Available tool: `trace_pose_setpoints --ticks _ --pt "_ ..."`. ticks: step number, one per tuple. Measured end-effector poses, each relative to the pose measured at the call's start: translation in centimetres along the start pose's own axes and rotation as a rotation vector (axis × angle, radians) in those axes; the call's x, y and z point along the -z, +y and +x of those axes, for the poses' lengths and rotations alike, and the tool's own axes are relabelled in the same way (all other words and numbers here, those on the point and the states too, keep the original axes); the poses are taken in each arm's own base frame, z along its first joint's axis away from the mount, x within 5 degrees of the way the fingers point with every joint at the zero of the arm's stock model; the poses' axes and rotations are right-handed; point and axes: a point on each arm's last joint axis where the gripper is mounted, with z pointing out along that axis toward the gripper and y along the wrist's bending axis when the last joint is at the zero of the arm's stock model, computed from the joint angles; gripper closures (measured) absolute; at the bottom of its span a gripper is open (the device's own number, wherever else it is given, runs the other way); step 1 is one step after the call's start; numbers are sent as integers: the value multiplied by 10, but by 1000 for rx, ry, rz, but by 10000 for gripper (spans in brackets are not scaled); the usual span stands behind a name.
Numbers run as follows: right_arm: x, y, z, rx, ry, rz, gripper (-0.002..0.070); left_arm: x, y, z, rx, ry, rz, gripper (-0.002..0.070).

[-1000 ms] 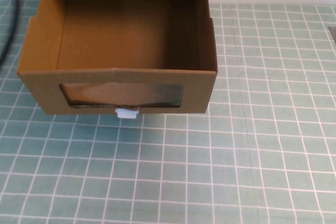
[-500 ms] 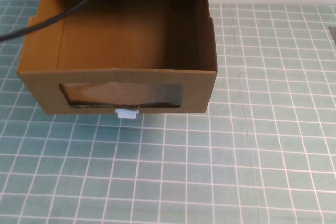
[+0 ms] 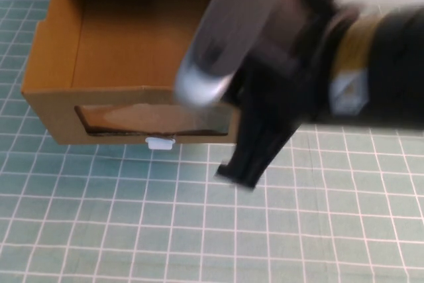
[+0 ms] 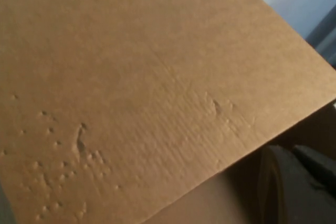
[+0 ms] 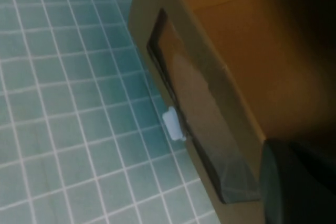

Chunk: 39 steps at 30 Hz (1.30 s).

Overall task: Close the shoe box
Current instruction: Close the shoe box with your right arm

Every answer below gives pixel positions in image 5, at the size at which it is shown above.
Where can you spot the green checkered tablecloth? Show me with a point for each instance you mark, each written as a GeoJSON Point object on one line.
{"type": "Point", "coordinates": [65, 103]}

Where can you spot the cardboard drawer window film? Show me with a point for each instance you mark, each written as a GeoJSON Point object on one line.
{"type": "Point", "coordinates": [236, 64]}

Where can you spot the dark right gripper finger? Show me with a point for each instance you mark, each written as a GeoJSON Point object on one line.
{"type": "Point", "coordinates": [294, 187]}

